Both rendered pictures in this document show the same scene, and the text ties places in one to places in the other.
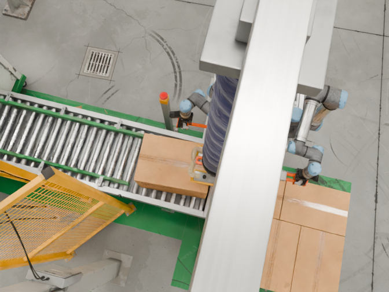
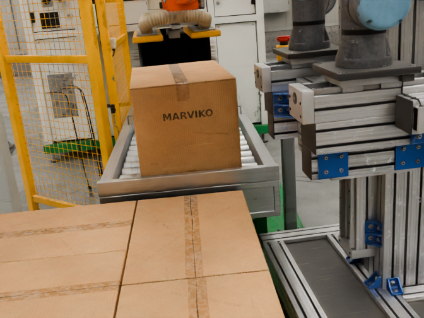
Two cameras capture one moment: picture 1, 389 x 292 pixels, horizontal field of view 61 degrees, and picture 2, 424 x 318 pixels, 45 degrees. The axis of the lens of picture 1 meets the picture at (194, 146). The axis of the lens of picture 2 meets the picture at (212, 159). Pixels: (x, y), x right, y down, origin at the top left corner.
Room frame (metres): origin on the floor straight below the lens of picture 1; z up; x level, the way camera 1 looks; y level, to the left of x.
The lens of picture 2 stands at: (0.16, -2.03, 1.26)
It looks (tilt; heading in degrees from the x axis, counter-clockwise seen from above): 18 degrees down; 77
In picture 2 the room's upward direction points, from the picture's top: 5 degrees counter-clockwise
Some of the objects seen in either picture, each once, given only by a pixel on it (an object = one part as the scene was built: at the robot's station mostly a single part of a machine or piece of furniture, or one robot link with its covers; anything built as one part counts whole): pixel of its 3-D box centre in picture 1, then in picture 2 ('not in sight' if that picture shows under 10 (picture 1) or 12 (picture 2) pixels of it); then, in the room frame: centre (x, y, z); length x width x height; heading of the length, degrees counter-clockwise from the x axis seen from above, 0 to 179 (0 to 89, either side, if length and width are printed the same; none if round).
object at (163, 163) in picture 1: (176, 167); (182, 117); (0.57, 0.15, 0.75); 0.60 x 0.40 x 0.40; 83
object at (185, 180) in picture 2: (213, 179); (188, 180); (0.50, -0.19, 0.58); 0.70 x 0.03 x 0.06; 169
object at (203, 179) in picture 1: (213, 179); (147, 31); (0.41, -0.15, 1.15); 0.34 x 0.10 x 0.05; 82
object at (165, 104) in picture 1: (167, 117); (288, 146); (1.11, 0.28, 0.50); 0.07 x 0.07 x 1.00; 79
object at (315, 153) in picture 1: (314, 154); not in sight; (0.54, -0.76, 1.55); 0.11 x 0.11 x 0.08; 74
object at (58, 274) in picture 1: (57, 274); not in sight; (-0.24, 0.72, 1.62); 0.20 x 0.05 x 0.30; 79
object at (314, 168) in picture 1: (313, 169); not in sight; (0.44, -0.75, 1.55); 0.09 x 0.08 x 0.11; 164
